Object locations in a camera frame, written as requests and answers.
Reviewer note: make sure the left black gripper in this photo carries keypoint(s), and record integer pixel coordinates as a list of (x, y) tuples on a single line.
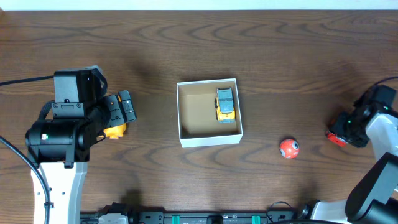
[(117, 109)]

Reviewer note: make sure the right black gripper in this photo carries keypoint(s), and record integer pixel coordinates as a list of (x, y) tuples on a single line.
[(337, 126)]

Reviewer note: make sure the red toy car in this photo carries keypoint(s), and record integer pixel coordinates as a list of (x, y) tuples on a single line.
[(335, 139)]

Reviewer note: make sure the yellow grey dump truck toy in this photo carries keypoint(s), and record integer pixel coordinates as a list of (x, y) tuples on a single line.
[(224, 104)]

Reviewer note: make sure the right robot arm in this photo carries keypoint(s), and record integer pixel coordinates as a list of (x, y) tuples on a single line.
[(374, 122)]

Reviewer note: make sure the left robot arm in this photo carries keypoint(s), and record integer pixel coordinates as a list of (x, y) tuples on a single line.
[(59, 142)]

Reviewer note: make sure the orange dinosaur toy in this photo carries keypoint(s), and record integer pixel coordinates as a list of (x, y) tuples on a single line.
[(114, 132)]

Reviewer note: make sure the red ball toy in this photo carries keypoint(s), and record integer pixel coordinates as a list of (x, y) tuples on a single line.
[(289, 148)]

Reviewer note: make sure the white cardboard box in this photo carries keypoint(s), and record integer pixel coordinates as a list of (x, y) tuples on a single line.
[(197, 120)]

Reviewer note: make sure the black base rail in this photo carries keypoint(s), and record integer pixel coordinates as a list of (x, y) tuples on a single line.
[(120, 213)]

